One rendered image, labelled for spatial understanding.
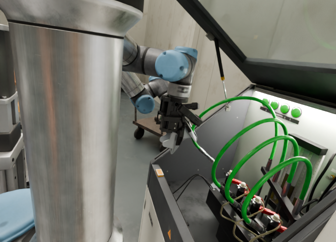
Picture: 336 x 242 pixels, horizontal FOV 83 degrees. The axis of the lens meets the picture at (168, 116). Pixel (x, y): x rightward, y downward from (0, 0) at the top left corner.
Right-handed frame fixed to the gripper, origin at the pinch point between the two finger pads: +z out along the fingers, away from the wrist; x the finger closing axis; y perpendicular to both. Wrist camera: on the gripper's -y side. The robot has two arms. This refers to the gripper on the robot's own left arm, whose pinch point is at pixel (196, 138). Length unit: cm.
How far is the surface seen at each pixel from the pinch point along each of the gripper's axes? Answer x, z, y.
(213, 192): -0.9, 24.9, 5.6
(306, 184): 18.7, 27.6, -26.0
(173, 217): 16.6, 21.2, 20.1
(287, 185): 8.5, 30.3, -21.8
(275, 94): -16.4, 0.8, -41.4
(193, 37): -331, -175, -49
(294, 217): 17.3, 36.0, -17.8
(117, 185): -114, 10, 129
